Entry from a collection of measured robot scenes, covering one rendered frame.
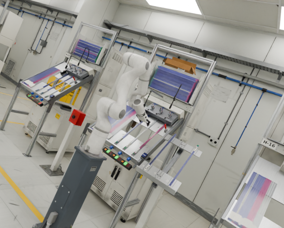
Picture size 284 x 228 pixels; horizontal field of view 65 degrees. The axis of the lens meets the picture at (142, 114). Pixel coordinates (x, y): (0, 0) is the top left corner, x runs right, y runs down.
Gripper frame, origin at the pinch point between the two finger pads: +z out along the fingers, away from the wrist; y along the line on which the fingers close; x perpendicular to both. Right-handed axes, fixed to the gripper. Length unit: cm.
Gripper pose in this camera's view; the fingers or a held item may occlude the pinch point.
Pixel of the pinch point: (144, 122)
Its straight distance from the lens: 214.5
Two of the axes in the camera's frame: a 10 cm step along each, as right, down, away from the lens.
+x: -6.1, 7.0, -3.7
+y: -7.6, -3.9, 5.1
